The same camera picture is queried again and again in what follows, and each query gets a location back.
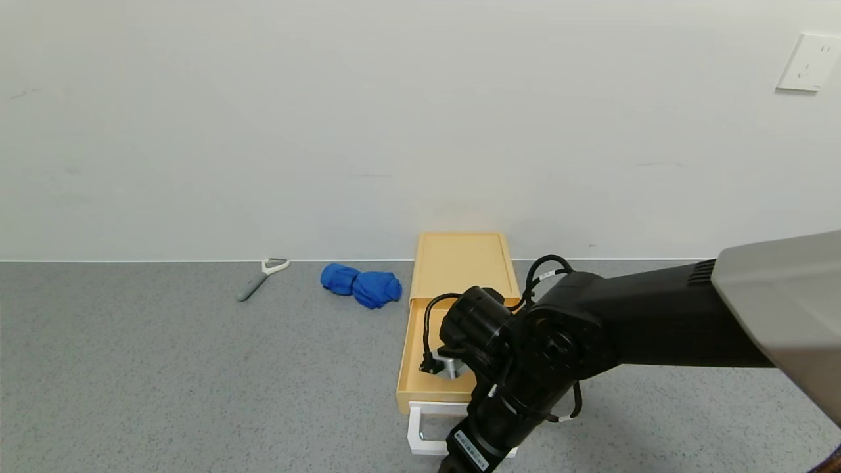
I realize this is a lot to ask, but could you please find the blue crumpled cloth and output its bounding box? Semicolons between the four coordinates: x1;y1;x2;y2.
320;263;403;310

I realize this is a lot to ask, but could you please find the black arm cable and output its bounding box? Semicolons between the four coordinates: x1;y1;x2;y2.
521;255;576;311

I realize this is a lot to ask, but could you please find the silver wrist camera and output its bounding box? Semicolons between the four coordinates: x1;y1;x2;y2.
439;351;471;381

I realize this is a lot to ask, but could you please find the yellow drawer with white handle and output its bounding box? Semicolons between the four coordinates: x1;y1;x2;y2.
396;297;526;456

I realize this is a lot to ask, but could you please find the yellow drawer cabinet case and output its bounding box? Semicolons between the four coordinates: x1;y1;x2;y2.
409;231;522;309

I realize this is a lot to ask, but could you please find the grey and white peeler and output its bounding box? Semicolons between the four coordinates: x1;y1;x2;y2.
237;258;291;303

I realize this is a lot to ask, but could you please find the white wall socket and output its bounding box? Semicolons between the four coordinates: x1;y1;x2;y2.
776;33;841;93

